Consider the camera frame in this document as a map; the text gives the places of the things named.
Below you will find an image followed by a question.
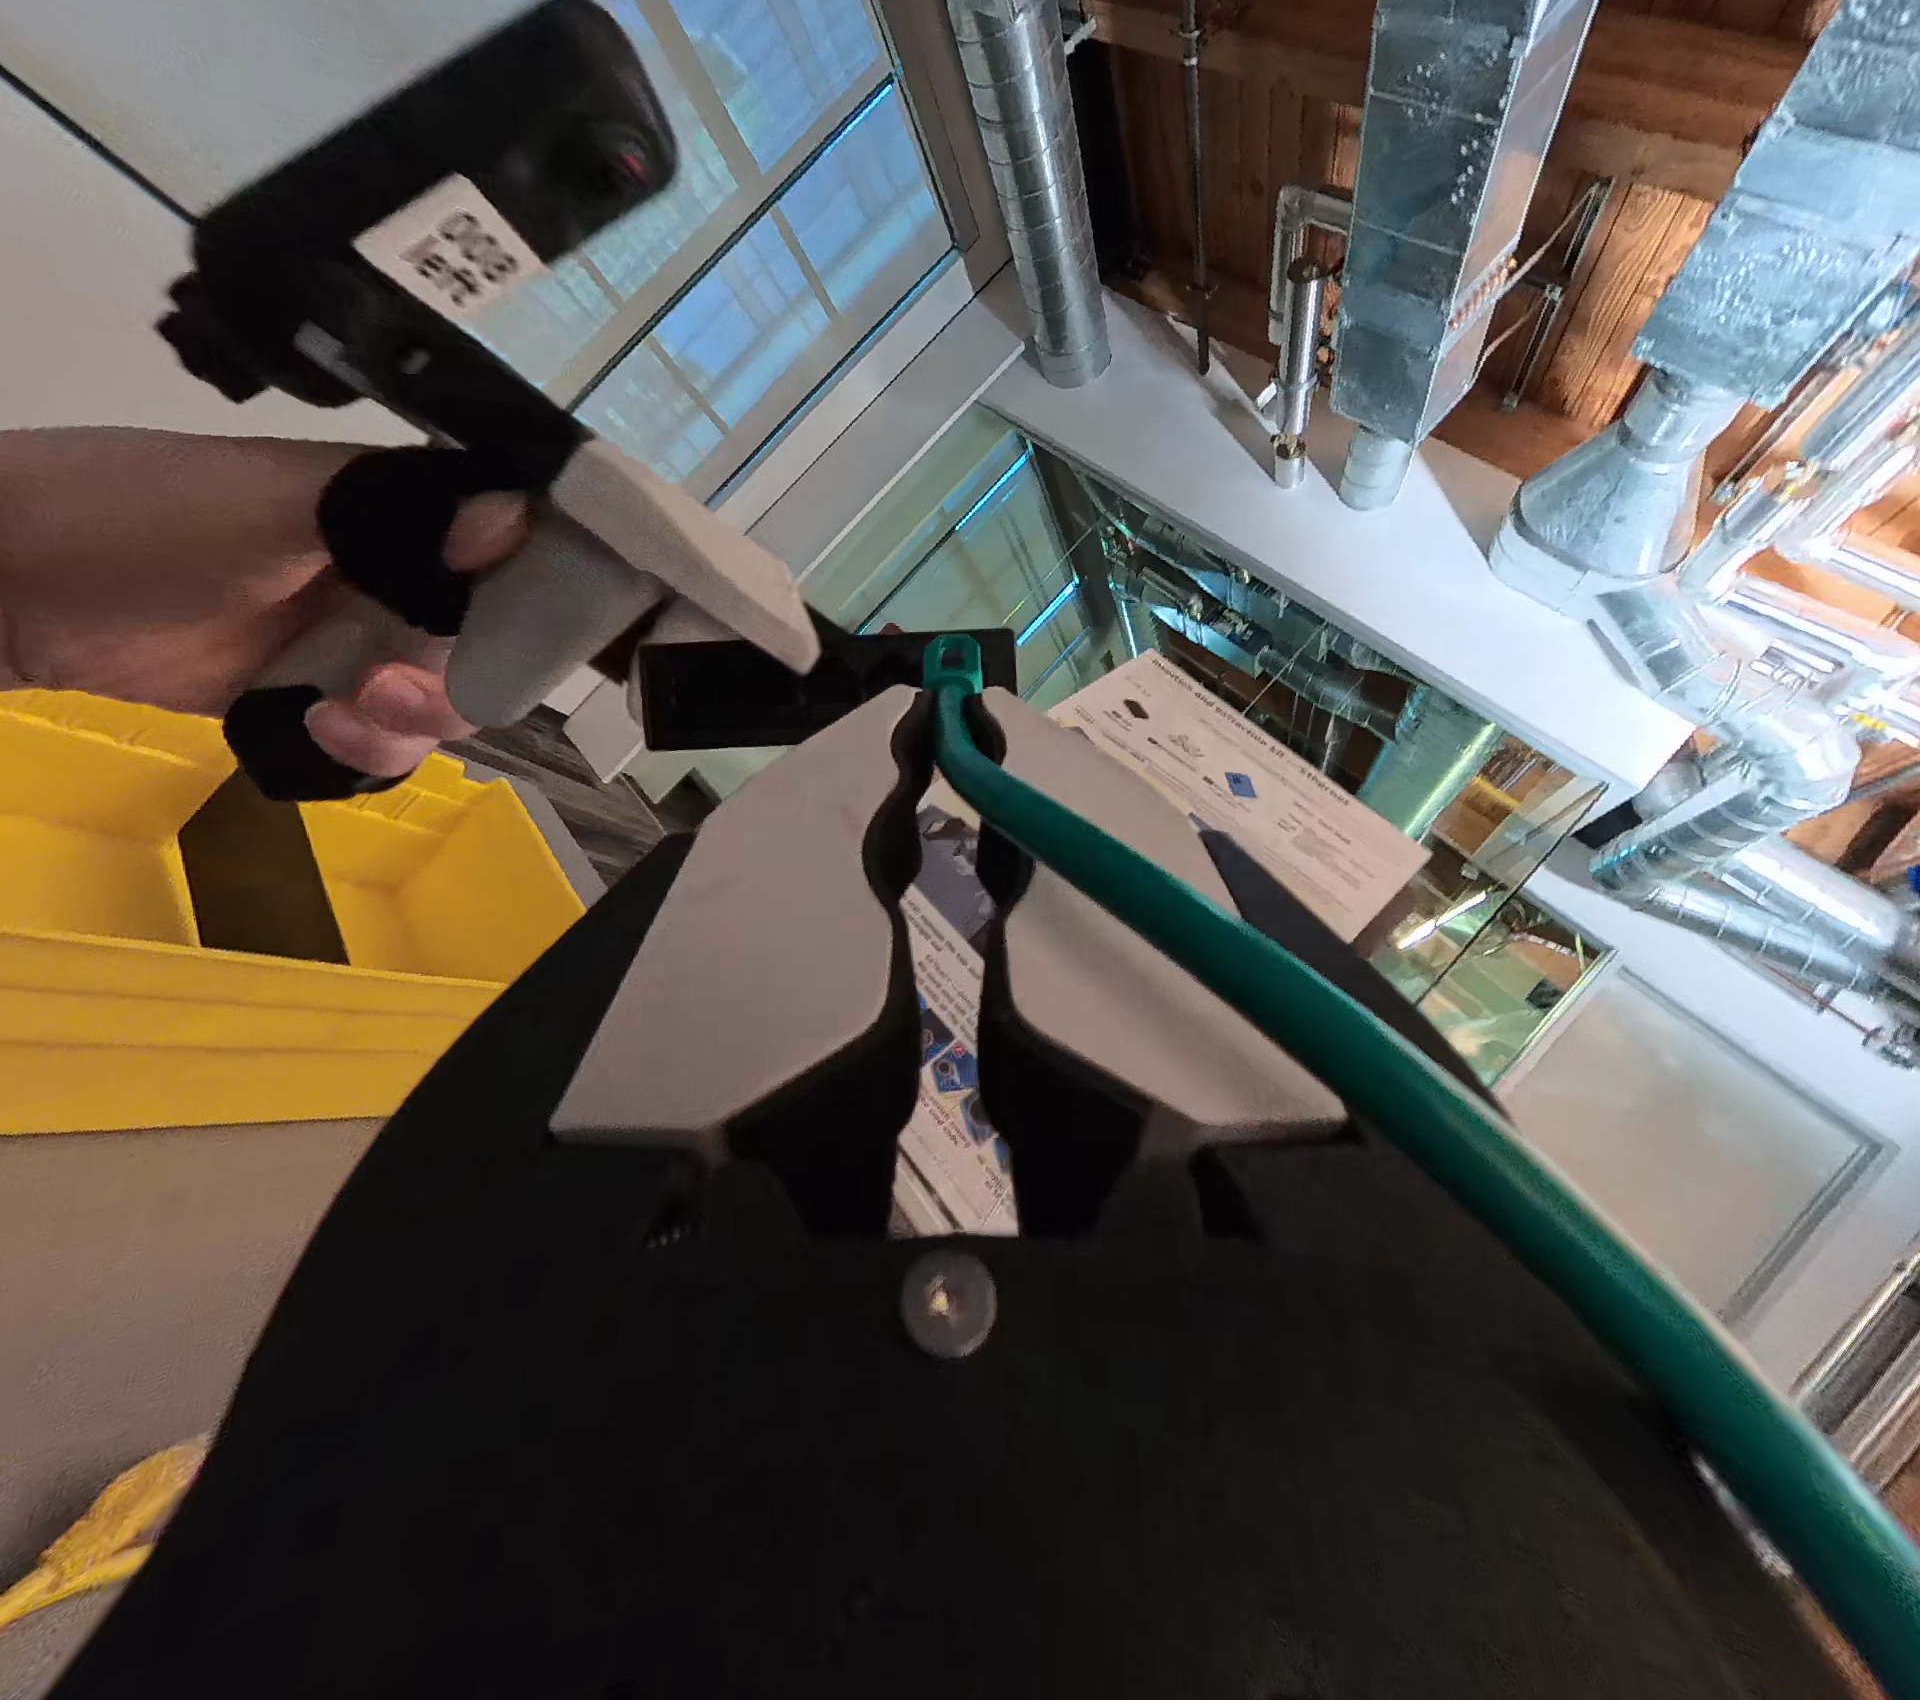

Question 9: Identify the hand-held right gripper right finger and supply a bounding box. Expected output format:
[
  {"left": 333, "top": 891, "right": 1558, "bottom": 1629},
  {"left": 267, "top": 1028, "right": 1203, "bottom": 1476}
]
[{"left": 960, "top": 686, "right": 1355, "bottom": 1237}]

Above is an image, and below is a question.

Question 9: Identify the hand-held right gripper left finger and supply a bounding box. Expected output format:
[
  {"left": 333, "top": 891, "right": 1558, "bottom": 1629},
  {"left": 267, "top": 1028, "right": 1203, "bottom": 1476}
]
[{"left": 548, "top": 684, "right": 935, "bottom": 1240}]

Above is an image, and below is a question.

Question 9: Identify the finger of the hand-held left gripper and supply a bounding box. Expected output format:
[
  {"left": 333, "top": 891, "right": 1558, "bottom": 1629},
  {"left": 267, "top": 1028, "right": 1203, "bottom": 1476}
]
[
  {"left": 441, "top": 512, "right": 670, "bottom": 729},
  {"left": 544, "top": 436, "right": 823, "bottom": 674}
]

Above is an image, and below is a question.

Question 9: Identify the black network switch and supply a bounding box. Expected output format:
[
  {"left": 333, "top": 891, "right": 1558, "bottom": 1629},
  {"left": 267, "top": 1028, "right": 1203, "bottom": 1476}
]
[{"left": 630, "top": 624, "right": 1022, "bottom": 754}]

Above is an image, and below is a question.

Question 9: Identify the green ethernet cable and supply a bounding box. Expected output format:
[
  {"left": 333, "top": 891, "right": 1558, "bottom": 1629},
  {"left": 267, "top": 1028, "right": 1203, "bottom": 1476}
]
[{"left": 917, "top": 632, "right": 1920, "bottom": 1700}]

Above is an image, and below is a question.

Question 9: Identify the yellow ethernet cable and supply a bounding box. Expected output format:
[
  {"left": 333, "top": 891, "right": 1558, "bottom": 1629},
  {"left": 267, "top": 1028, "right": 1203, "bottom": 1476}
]
[{"left": 0, "top": 1434, "right": 207, "bottom": 1629}]

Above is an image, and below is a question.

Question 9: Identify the person's left hand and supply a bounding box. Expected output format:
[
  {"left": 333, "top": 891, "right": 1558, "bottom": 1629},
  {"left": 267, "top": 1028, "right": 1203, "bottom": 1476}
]
[{"left": 0, "top": 424, "right": 534, "bottom": 779}]

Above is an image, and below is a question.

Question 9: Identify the printed instruction sheet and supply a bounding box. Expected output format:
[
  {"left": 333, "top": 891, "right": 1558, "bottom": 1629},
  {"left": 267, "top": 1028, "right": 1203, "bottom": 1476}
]
[{"left": 891, "top": 650, "right": 1434, "bottom": 1237}]

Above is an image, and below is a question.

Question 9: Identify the glass partition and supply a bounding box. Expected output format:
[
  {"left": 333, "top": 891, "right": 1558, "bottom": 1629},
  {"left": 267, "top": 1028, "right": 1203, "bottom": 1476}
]
[{"left": 793, "top": 401, "right": 1619, "bottom": 1090}]

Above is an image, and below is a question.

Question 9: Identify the yellow plastic bin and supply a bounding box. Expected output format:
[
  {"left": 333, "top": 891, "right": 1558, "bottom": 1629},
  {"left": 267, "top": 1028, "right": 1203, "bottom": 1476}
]
[{"left": 0, "top": 686, "right": 590, "bottom": 1140}]

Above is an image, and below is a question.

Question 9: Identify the metal pipe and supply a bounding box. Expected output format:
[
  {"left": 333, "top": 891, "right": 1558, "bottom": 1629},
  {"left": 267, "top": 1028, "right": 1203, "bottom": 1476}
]
[{"left": 1267, "top": 182, "right": 1355, "bottom": 489}]

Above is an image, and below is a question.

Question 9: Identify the spiral metal duct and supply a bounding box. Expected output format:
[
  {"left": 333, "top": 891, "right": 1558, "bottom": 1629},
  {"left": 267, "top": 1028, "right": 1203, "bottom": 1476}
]
[{"left": 884, "top": 0, "right": 1116, "bottom": 389}]

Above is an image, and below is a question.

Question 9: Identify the foil duct with cone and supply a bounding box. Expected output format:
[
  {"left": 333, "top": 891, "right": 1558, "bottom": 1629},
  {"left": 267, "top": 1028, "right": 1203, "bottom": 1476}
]
[{"left": 1483, "top": 0, "right": 1920, "bottom": 622}]

